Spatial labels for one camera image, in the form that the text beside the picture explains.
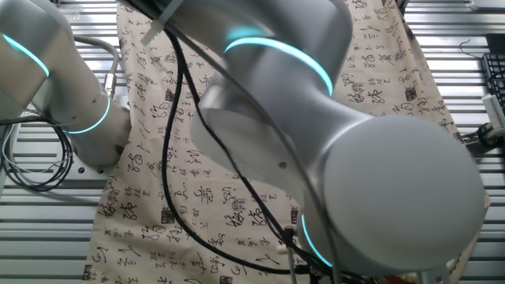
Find red drum with white head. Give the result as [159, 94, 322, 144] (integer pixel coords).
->
[382, 256, 464, 284]

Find beige calligraphy print cloth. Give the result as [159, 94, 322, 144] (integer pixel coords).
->
[81, 0, 492, 284]

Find small grey white box device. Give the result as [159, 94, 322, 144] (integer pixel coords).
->
[481, 93, 505, 129]

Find black computer keyboard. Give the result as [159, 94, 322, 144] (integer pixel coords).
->
[481, 52, 505, 112]

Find grey flat device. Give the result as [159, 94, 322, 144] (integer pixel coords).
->
[469, 0, 505, 13]

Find black cable to gripper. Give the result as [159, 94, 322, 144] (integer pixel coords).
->
[118, 0, 368, 284]

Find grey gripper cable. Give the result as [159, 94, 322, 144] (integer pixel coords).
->
[286, 246, 344, 284]

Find white cable tie strip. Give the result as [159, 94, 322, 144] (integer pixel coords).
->
[140, 0, 185, 47]

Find grey cable with metal connector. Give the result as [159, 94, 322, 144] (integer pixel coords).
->
[73, 34, 121, 99]

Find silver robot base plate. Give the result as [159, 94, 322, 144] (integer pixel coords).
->
[52, 129, 112, 175]

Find black and white cable bundle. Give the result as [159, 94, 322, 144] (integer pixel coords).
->
[0, 116, 76, 192]

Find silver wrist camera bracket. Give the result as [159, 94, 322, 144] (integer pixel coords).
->
[419, 266, 451, 284]

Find thin black wire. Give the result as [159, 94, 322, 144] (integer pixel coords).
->
[458, 38, 486, 61]

